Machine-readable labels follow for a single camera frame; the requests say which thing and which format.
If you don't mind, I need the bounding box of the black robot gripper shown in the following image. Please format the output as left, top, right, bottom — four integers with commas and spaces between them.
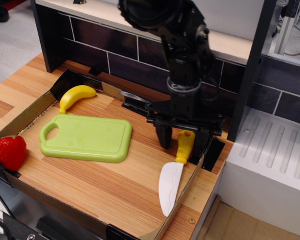
146, 92, 225, 159

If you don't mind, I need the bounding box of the yellow handled white toy knife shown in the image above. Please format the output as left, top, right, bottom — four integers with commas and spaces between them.
158, 130, 196, 217

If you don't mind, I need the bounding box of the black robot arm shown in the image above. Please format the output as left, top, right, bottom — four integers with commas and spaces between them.
118, 0, 224, 157

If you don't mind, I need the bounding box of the green plastic cutting board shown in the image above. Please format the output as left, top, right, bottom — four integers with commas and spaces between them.
39, 114, 133, 163

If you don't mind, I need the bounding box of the light wooden shelf board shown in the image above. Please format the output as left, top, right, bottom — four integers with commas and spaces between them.
35, 0, 253, 65

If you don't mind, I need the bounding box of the cardboard fence with black tape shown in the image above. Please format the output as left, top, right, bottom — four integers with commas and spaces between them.
0, 70, 223, 240

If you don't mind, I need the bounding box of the white toy sink drainboard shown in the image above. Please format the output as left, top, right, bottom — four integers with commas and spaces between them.
218, 109, 300, 236

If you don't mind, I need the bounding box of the yellow toy banana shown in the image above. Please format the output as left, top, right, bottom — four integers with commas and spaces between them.
59, 85, 97, 114

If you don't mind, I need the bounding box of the red toy strawberry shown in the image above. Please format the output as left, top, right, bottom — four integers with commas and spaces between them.
0, 135, 27, 171

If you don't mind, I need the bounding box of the stainless steel oven front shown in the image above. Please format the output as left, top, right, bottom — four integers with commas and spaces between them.
0, 169, 102, 240

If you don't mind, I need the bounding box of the black caster wheel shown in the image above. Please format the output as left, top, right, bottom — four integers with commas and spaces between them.
0, 5, 9, 23

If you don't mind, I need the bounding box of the dark grey shelf post right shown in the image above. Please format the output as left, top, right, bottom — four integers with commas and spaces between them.
227, 0, 279, 142

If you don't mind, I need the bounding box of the dark grey shelf post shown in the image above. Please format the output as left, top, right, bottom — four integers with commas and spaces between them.
227, 0, 279, 142
30, 0, 67, 73

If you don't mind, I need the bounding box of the aluminium frame profile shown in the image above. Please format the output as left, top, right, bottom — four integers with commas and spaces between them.
267, 0, 300, 66

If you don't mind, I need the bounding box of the dark grey shelf post left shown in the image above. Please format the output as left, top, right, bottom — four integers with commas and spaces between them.
30, 0, 67, 73

